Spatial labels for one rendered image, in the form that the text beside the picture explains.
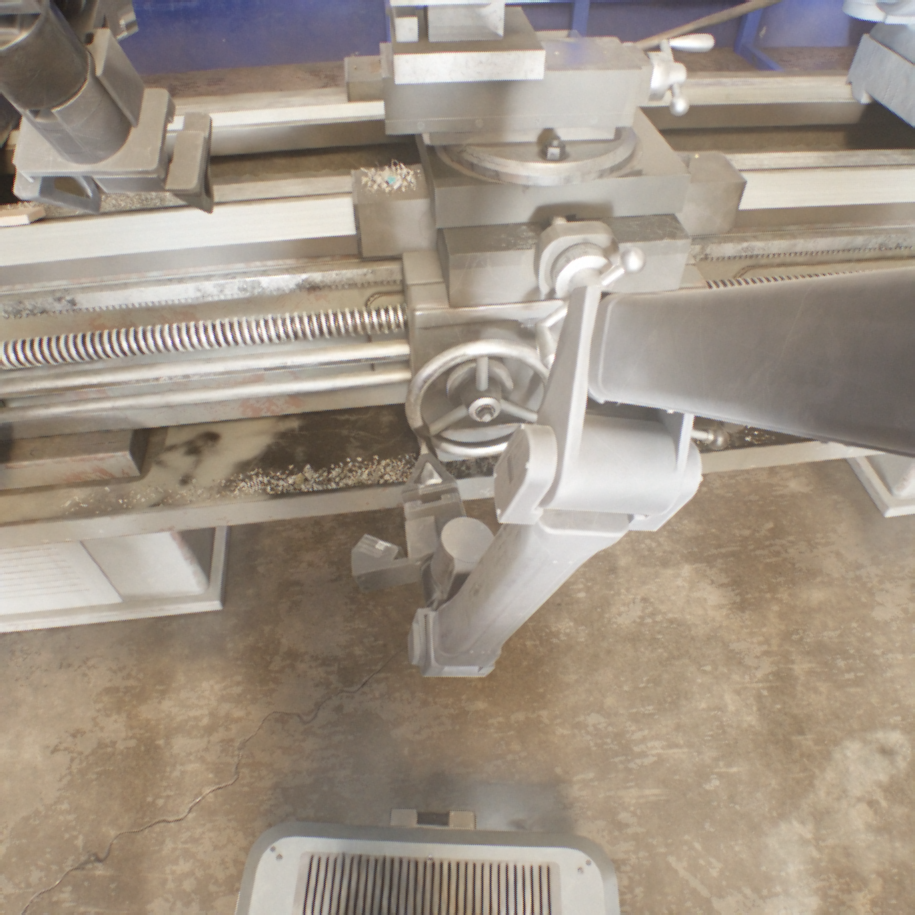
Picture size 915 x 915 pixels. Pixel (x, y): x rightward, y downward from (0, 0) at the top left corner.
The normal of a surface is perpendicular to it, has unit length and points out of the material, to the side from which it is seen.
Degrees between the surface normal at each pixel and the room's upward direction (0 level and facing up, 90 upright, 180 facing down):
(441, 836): 45
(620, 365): 73
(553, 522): 17
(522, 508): 99
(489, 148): 0
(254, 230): 36
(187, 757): 0
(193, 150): 30
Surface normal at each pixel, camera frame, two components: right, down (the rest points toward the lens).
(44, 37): 0.87, 0.48
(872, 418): -0.97, -0.03
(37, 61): 0.66, 0.73
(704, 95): 0.10, 0.12
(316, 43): 0.14, 0.75
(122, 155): -0.02, -0.19
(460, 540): 0.22, -0.66
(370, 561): -0.18, -0.63
